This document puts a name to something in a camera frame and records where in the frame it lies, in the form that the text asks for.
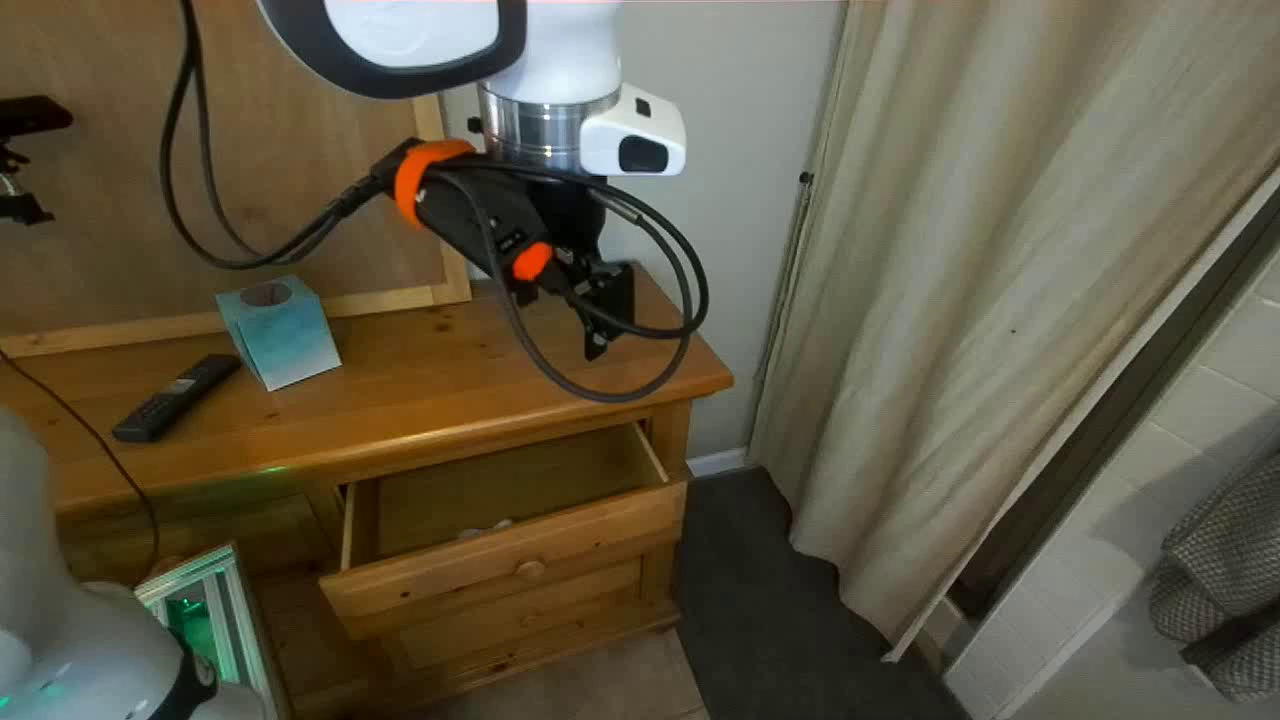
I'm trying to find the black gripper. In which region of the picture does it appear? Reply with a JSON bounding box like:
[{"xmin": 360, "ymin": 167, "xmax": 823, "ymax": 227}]
[{"xmin": 529, "ymin": 170, "xmax": 639, "ymax": 368}]

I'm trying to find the wooden drawer with knob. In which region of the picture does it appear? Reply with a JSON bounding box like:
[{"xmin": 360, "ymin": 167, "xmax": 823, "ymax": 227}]
[{"xmin": 314, "ymin": 414, "xmax": 695, "ymax": 642}]

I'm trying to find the white rounded robot base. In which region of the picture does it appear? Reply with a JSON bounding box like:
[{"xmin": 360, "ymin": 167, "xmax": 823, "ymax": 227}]
[{"xmin": 0, "ymin": 405, "xmax": 271, "ymax": 720}]

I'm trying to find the lower wooden drawer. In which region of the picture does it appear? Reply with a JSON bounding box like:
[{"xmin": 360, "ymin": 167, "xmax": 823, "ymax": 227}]
[{"xmin": 377, "ymin": 555, "xmax": 680, "ymax": 680}]

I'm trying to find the wooden dresser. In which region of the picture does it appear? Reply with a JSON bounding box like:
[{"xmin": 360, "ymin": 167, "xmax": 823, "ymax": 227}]
[{"xmin": 0, "ymin": 260, "xmax": 738, "ymax": 720}]

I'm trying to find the teal tissue box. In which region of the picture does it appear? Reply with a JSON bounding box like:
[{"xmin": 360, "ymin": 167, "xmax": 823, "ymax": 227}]
[{"xmin": 212, "ymin": 271, "xmax": 343, "ymax": 396}]

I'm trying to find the beige curtain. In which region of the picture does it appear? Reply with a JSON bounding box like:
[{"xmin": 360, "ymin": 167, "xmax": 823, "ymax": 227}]
[{"xmin": 747, "ymin": 0, "xmax": 1280, "ymax": 642}]

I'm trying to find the black remote control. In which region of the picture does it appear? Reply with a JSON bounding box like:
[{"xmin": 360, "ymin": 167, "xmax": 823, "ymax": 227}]
[{"xmin": 106, "ymin": 348, "xmax": 249, "ymax": 449}]

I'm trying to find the green white box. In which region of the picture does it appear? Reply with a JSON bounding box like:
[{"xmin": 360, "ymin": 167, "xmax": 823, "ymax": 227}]
[{"xmin": 131, "ymin": 539, "xmax": 289, "ymax": 720}]

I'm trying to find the wooden back board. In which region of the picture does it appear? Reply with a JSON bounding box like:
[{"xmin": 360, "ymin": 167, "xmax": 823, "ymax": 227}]
[{"xmin": 0, "ymin": 0, "xmax": 474, "ymax": 358}]

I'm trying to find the grey towel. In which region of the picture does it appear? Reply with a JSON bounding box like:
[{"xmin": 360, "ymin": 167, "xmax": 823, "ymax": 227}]
[{"xmin": 1144, "ymin": 449, "xmax": 1280, "ymax": 704}]

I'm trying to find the black orange wrist camera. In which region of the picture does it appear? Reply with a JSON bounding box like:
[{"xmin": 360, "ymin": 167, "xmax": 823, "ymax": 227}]
[{"xmin": 389, "ymin": 130, "xmax": 559, "ymax": 293}]

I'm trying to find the thick black cable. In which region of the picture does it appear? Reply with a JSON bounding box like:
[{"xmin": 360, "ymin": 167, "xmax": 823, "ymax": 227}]
[{"xmin": 157, "ymin": 0, "xmax": 710, "ymax": 409}]

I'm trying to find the thin black cable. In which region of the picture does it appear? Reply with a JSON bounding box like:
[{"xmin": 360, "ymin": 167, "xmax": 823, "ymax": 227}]
[{"xmin": 0, "ymin": 348, "xmax": 166, "ymax": 583}]

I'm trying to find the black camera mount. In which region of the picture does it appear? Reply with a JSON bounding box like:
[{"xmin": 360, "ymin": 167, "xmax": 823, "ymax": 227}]
[{"xmin": 0, "ymin": 91, "xmax": 79, "ymax": 232}]

